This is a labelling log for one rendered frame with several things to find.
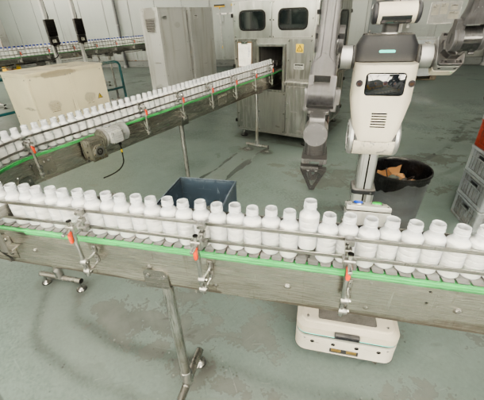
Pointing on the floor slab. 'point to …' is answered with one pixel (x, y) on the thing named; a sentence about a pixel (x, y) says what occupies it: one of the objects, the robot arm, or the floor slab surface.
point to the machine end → (268, 27)
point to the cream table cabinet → (55, 90)
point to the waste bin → (412, 200)
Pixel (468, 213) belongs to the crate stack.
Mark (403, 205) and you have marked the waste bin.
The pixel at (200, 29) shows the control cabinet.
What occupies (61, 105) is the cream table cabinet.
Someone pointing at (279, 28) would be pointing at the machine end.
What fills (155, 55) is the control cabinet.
